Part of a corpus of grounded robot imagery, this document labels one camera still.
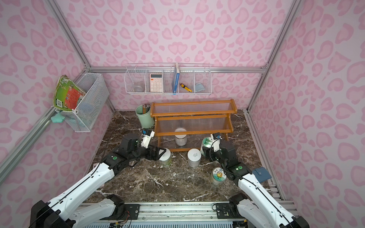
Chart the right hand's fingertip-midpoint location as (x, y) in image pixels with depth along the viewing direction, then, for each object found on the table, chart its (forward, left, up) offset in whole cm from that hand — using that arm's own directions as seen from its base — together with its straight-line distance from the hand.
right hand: (208, 145), depth 80 cm
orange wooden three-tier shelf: (+34, +9, -16) cm, 39 cm away
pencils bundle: (+29, +42, 0) cm, 51 cm away
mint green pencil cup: (+25, +43, -9) cm, 51 cm away
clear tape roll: (+36, +46, +11) cm, 59 cm away
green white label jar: (+1, +1, +1) cm, 2 cm away
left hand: (-2, +27, +3) cm, 27 cm away
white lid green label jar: (-8, +25, +8) cm, 27 cm away
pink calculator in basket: (+38, +33, +15) cm, 53 cm away
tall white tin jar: (-5, +8, -7) cm, 11 cm away
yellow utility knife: (+37, +13, +11) cm, 40 cm away
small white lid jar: (+9, +17, -9) cm, 21 cm away
